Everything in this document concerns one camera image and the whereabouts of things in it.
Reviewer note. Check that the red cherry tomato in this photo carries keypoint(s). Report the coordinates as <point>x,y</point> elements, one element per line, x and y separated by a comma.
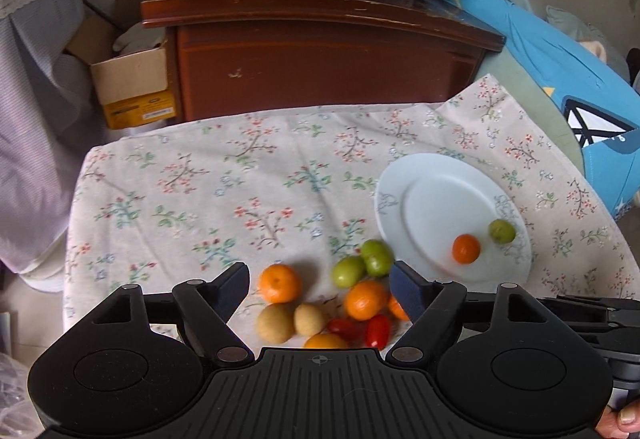
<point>377,331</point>
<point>345,328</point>

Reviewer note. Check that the white plate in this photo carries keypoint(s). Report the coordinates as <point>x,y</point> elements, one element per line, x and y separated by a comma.
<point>440,199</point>

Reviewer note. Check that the brown cardboard box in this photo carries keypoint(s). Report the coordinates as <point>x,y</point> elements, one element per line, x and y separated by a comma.
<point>90,39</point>

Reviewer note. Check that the pale green bed sheet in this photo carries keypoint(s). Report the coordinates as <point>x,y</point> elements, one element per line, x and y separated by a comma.
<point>530,104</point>

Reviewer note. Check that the green plum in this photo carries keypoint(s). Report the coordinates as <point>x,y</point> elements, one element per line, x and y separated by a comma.
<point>501,231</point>
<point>377,257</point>
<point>348,271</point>

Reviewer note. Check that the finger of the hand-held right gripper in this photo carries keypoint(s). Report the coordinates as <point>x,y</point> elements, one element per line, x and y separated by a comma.
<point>580,308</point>

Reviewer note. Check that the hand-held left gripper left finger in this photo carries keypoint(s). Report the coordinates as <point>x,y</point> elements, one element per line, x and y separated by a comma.
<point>236,290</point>

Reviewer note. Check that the brown kiwi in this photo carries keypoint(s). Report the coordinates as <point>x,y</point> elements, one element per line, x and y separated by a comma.
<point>275,323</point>
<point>308,319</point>

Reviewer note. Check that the person's right hand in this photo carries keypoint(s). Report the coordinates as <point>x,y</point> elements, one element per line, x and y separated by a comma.
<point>622,424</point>

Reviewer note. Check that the blue printed blanket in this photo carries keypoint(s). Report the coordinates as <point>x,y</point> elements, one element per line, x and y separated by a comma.
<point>550,54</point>

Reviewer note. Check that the lavender bed skirt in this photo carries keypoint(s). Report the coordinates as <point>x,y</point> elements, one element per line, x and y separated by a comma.
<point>35,119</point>

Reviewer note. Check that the open yellow cardboard box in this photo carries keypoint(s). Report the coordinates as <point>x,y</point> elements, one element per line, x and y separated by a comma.
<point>132,89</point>

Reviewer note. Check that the floral tablecloth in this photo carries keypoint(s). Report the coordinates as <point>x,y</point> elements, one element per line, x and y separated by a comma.
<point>225,179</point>

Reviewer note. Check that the translucent plastic bag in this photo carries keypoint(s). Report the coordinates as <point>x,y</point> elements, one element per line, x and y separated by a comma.
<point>15,394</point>

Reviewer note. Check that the brown wooden nightstand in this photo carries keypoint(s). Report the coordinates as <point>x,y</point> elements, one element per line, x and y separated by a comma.
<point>325,64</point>

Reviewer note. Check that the orange mandarin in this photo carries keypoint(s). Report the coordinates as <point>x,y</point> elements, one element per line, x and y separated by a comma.
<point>466,249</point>
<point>397,309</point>
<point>366,300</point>
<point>325,342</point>
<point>280,283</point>

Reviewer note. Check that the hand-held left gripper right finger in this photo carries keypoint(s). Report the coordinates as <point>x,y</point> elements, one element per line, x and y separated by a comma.
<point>404,294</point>

